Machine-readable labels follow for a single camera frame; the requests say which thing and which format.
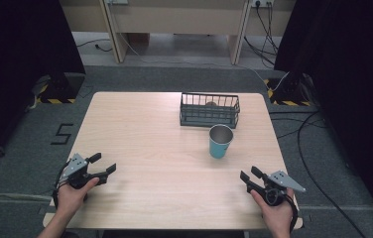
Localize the beige wooden desk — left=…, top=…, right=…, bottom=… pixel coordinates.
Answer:
left=59, top=0, right=298, bottom=65

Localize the white wall socket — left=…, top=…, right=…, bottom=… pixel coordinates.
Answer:
left=250, top=0, right=276, bottom=8

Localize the bundle of black cables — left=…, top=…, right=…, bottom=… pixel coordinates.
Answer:
left=243, top=2, right=280, bottom=69

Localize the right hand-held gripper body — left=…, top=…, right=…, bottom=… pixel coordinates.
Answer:
left=255, top=170, right=308, bottom=208

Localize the blue metal cup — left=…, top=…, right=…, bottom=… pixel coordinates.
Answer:
left=208, top=123, right=235, bottom=160

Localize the black floor cable with plug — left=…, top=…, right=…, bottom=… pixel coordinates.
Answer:
left=75, top=38, right=113, bottom=54

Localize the long black floor cable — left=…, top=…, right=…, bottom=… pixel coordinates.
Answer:
left=268, top=110, right=368, bottom=238

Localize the dark wire basket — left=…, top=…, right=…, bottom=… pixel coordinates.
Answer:
left=179, top=91, right=241, bottom=130

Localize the right hand-held gripper cable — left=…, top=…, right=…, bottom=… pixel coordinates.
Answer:
left=285, top=193, right=300, bottom=234

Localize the left hand-held gripper cable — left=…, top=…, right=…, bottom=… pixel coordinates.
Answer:
left=52, top=160, right=73, bottom=210

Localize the yellow black striped stand base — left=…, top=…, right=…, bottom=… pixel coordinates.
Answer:
left=31, top=72, right=87, bottom=105
left=262, top=76, right=313, bottom=108

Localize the person's right hand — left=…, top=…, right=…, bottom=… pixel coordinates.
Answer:
left=249, top=188, right=296, bottom=233

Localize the dark curtain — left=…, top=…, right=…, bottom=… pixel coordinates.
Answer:
left=0, top=0, right=87, bottom=168
left=273, top=0, right=373, bottom=229

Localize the hand-held gripper cable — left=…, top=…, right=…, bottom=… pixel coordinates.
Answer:
left=285, top=193, right=300, bottom=234
left=52, top=160, right=73, bottom=210

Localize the person's left hand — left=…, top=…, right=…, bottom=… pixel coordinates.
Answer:
left=55, top=177, right=100, bottom=216

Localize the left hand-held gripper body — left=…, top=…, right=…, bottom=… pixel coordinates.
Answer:
left=62, top=153, right=101, bottom=190

